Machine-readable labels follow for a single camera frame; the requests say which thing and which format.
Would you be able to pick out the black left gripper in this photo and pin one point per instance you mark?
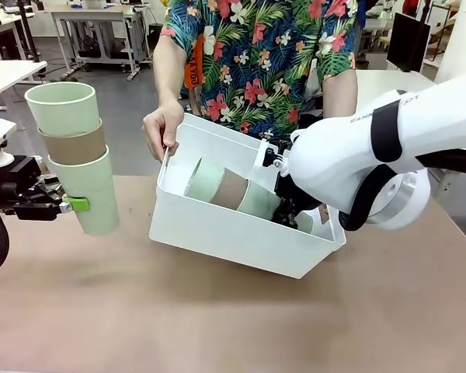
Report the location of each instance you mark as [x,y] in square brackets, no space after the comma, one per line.
[23,169]

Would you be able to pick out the blue hanging jacket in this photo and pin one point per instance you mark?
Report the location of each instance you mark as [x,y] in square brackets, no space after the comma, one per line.
[359,19]

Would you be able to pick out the white side table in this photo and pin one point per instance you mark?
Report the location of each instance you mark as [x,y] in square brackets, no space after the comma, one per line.
[4,75]

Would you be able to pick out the floral shirt person torso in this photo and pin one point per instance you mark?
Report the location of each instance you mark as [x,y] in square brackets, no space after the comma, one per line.
[264,58]

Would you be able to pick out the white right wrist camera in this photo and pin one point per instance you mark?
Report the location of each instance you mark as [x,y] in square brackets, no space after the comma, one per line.
[266,159]

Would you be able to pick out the black computer monitor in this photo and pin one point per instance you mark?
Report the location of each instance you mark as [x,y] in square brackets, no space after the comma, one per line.
[407,40]

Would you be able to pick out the pale green plastic cup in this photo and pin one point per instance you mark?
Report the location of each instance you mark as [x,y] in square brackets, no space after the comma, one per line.
[206,182]
[68,112]
[93,186]
[258,202]

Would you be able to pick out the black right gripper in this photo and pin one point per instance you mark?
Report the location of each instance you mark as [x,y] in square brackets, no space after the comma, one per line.
[291,196]

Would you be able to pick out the brown plastic cup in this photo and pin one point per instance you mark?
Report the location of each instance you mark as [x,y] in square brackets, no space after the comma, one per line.
[233,190]
[75,147]

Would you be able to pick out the person left forearm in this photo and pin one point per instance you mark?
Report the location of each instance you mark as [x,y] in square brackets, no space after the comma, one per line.
[339,97]

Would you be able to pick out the white plastic storage basket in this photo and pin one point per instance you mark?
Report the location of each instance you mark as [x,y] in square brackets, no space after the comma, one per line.
[225,237]

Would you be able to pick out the white desk with dark items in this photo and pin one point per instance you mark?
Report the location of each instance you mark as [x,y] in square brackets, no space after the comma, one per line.
[4,27]

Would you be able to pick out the person right forearm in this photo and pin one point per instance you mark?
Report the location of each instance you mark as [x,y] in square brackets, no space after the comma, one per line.
[171,74]

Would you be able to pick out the black stool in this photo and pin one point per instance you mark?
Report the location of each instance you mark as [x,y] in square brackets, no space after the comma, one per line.
[155,35]

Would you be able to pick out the person right hand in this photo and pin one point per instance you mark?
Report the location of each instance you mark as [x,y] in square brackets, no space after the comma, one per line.
[161,128]

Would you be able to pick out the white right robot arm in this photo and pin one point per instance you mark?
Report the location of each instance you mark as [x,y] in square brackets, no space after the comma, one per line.
[334,163]

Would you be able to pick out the white metal frame desk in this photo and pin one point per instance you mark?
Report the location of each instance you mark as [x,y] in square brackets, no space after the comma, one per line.
[97,23]

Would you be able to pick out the black stand pole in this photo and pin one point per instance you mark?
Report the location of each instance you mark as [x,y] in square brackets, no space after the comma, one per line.
[28,35]

